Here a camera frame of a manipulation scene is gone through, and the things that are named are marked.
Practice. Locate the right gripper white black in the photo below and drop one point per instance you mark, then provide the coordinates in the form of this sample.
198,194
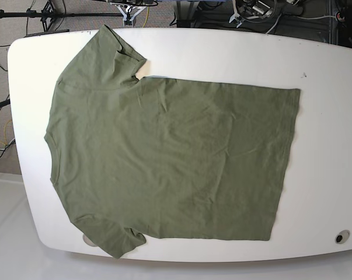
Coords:
130,13

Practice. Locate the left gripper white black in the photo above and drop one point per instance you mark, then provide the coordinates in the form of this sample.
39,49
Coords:
251,11

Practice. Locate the olive green T-shirt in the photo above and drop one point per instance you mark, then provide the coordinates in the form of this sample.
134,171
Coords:
161,157

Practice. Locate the black tripod stand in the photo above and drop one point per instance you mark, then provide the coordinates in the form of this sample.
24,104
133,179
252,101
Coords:
48,15

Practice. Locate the left table grommet hole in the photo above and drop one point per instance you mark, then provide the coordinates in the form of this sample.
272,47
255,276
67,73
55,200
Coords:
88,241

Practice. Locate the table grommet hole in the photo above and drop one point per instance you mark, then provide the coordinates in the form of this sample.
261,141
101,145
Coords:
88,241
342,237

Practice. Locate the right table grommet hole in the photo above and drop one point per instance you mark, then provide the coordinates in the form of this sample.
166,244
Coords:
342,237

